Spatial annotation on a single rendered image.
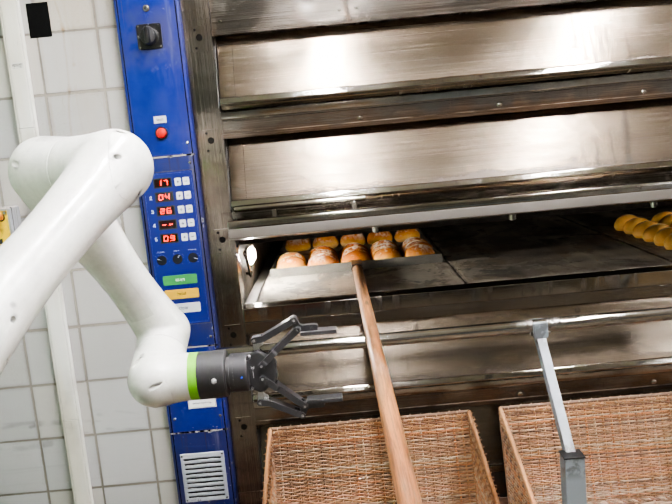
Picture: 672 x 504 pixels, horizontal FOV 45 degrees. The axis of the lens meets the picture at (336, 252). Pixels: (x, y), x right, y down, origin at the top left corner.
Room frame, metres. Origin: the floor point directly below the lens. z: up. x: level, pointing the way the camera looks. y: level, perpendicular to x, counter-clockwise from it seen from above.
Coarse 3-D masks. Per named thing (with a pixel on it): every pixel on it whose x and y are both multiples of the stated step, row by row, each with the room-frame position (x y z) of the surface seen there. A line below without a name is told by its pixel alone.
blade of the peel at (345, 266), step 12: (336, 252) 2.87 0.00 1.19; (276, 264) 2.73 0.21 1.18; (324, 264) 2.51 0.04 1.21; (336, 264) 2.51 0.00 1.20; (348, 264) 2.51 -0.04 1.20; (372, 264) 2.51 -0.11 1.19; (384, 264) 2.51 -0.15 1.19; (396, 264) 2.51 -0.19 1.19; (408, 264) 2.51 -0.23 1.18; (276, 276) 2.51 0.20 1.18
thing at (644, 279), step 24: (432, 288) 2.13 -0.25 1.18; (456, 288) 2.10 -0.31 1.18; (480, 288) 2.09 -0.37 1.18; (504, 288) 2.09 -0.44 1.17; (528, 288) 2.09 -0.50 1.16; (552, 288) 2.09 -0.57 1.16; (576, 288) 2.09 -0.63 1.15; (600, 288) 2.09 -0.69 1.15; (264, 312) 2.10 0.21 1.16; (288, 312) 2.10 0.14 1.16; (312, 312) 2.10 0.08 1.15; (336, 312) 2.10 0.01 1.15
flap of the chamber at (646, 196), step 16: (640, 192) 1.94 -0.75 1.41; (656, 192) 1.94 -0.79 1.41; (464, 208) 1.95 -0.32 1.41; (480, 208) 1.95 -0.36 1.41; (496, 208) 1.94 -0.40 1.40; (512, 208) 1.94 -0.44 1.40; (528, 208) 1.94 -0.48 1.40; (544, 208) 1.94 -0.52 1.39; (560, 208) 1.94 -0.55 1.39; (576, 208) 2.02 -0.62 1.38; (288, 224) 1.95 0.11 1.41; (304, 224) 1.95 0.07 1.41; (320, 224) 1.95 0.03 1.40; (336, 224) 1.95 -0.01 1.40; (352, 224) 1.95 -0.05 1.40; (368, 224) 1.95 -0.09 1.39; (384, 224) 1.95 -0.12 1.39; (400, 224) 2.00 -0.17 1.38
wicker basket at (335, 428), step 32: (416, 416) 2.06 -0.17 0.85; (448, 416) 2.06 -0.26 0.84; (288, 448) 2.05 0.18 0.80; (320, 448) 2.05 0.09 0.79; (352, 448) 2.04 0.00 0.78; (384, 448) 2.04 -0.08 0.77; (416, 448) 2.04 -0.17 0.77; (448, 448) 2.03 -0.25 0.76; (480, 448) 1.90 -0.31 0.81; (288, 480) 2.03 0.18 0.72; (320, 480) 2.03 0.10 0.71; (352, 480) 2.02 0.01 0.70; (384, 480) 2.02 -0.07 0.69; (448, 480) 2.01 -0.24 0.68; (480, 480) 1.93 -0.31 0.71
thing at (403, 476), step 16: (368, 304) 1.89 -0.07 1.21; (368, 320) 1.73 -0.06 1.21; (368, 336) 1.61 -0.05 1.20; (368, 352) 1.53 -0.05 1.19; (384, 368) 1.39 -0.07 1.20; (384, 384) 1.30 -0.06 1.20; (384, 400) 1.22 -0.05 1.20; (384, 416) 1.16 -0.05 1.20; (384, 432) 1.11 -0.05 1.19; (400, 432) 1.09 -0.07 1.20; (400, 448) 1.03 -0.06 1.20; (400, 464) 0.98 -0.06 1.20; (400, 480) 0.94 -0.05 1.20; (416, 480) 0.95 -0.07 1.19; (400, 496) 0.90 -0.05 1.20; (416, 496) 0.89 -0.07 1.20
